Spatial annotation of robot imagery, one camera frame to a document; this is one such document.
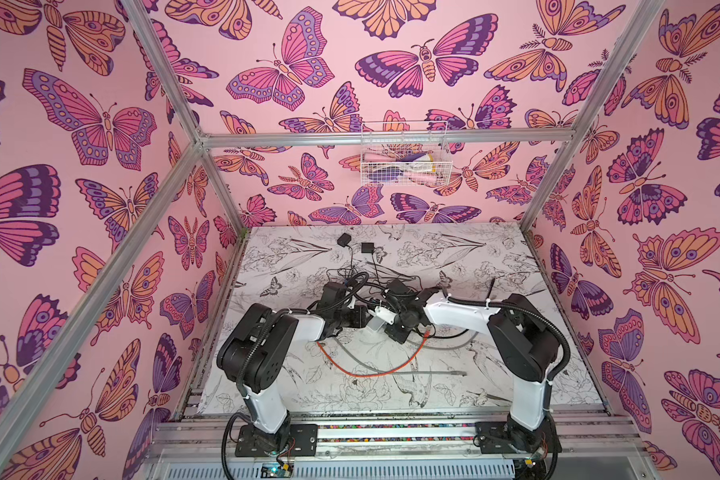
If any white network switch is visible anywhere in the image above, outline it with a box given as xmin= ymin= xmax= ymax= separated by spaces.
xmin=366 ymin=316 xmax=388 ymax=333

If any red ethernet cable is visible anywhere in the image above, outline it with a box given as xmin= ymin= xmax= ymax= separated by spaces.
xmin=316 ymin=338 xmax=433 ymax=379

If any black power adapter cable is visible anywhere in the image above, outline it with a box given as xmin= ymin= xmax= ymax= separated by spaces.
xmin=335 ymin=245 xmax=367 ymax=289

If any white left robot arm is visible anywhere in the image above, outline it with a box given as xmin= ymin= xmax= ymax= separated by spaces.
xmin=216 ymin=282 xmax=371 ymax=453

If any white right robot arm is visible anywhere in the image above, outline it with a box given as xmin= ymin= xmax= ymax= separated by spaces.
xmin=382 ymin=285 xmax=571 ymax=462

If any black power adapter left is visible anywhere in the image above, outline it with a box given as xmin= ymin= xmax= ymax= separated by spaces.
xmin=337 ymin=233 xmax=352 ymax=248

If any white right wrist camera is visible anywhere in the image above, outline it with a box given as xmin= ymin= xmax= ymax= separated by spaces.
xmin=374 ymin=306 xmax=397 ymax=324

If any grey slotted cable duct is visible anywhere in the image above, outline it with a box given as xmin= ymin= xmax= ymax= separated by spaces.
xmin=233 ymin=458 xmax=517 ymax=480

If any wire basket on wall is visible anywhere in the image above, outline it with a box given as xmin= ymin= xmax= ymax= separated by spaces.
xmin=357 ymin=127 xmax=453 ymax=189

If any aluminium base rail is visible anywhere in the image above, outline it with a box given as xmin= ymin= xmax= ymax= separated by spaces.
xmin=141 ymin=411 xmax=658 ymax=479

